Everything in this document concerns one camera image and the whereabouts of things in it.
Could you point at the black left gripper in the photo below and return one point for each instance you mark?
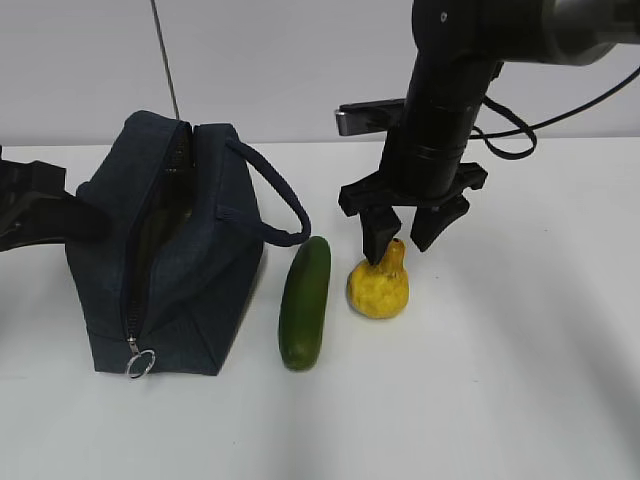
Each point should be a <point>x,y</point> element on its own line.
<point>36,210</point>

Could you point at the dark blue lunch bag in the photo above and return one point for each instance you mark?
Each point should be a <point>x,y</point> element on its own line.
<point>191,209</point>

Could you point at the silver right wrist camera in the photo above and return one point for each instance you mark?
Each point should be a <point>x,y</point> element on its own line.
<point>368,117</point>

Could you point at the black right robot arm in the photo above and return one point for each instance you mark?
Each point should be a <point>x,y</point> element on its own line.
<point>461,48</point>

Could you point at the green cucumber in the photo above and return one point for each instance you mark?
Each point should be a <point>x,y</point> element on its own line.
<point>303,305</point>

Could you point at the yellow pear-shaped gourd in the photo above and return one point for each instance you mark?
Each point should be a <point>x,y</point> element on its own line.
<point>380,291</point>

